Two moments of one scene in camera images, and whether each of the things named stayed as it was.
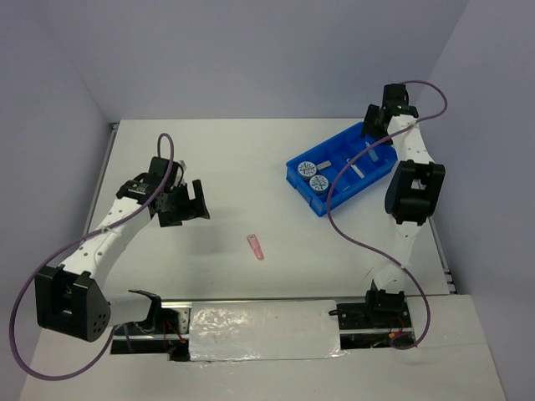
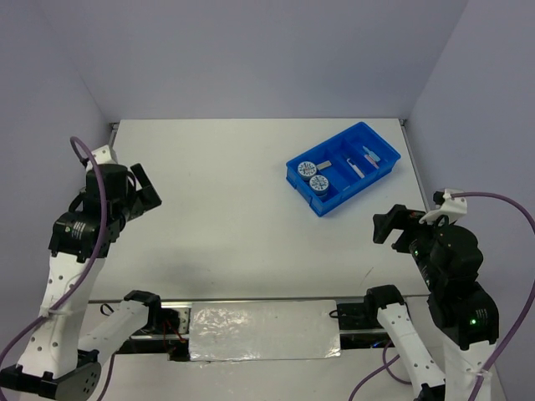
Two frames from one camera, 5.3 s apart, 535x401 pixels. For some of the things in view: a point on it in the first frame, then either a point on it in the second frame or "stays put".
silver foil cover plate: [264, 331] stays put
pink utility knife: [256, 246] -> [372, 161]
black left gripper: [194, 208] -> [146, 197]
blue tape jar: [306, 170] stays put
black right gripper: [369, 128] -> [399, 215]
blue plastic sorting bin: [313, 172] stays put
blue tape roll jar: [318, 184] stays put
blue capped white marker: [360, 175] stays put
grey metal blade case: [324, 164] stays put
